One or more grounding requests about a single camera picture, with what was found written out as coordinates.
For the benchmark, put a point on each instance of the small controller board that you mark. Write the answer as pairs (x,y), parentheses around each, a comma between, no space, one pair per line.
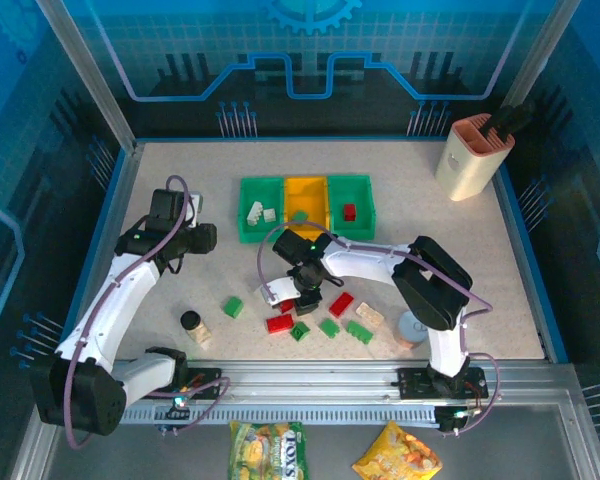
(177,407)
(457,417)

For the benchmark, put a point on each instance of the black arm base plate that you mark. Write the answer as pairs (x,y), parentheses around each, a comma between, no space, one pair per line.
(205,375)
(415,382)

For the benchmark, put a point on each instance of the green lego brick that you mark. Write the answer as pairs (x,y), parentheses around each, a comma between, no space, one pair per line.
(300,216)
(300,331)
(329,327)
(233,306)
(360,331)

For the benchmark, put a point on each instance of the tin can with pull tab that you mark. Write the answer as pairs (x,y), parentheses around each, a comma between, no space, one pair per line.
(413,330)

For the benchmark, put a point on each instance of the aluminium mounting rail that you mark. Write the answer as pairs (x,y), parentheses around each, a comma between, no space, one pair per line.
(305,380)

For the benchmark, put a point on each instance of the orange snack bag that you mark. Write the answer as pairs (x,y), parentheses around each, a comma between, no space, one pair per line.
(397,452)

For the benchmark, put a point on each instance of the aluminium frame post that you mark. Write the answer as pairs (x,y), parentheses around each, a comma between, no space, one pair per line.
(541,50)
(90,75)

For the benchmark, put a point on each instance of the green plastic bin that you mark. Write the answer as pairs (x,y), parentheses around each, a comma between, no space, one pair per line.
(350,187)
(260,190)

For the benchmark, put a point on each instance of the beige knife block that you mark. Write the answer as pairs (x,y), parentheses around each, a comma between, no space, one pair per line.
(470,165)

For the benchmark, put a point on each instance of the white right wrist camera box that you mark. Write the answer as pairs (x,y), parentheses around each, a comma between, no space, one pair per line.
(280,287)

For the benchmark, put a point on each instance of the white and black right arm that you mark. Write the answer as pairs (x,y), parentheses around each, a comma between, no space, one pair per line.
(365,260)

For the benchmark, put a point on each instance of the red lego brick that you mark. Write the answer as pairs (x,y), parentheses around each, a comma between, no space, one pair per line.
(349,212)
(280,324)
(286,306)
(341,304)

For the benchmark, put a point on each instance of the spice jar with black lid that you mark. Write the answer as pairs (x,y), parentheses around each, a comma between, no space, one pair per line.
(196,329)

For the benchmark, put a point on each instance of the yellow plastic bin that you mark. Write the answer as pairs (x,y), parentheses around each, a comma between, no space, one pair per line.
(307,192)

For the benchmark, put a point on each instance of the white square lego brick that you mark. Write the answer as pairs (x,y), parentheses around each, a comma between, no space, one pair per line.
(269,215)

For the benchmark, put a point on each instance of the green snack bag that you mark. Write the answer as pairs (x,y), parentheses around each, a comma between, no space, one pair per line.
(267,450)

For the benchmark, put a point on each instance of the blue table border frame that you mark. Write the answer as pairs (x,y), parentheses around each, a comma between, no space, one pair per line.
(530,265)

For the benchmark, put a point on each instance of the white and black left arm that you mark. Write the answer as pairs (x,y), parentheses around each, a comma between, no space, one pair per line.
(125,290)

